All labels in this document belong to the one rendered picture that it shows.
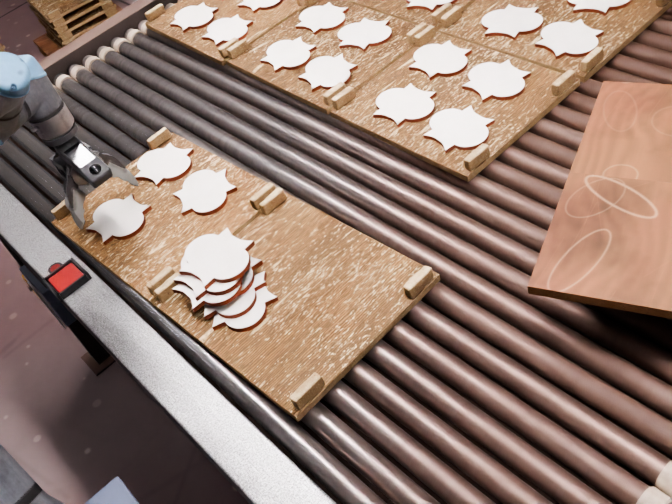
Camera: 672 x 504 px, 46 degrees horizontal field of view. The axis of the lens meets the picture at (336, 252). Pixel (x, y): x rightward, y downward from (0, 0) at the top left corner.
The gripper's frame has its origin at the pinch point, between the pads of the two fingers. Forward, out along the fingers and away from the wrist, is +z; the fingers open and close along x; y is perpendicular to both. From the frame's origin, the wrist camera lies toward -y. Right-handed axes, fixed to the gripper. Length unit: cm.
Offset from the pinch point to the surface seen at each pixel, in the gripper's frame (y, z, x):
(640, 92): -78, -1, -71
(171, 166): 2.6, 2.3, -16.8
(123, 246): -7.4, 4.1, 4.1
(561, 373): -94, 12, -21
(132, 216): -3.0, 2.6, -2.0
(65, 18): 263, 53, -96
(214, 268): -37.7, -0.6, -0.5
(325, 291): -53, 7, -11
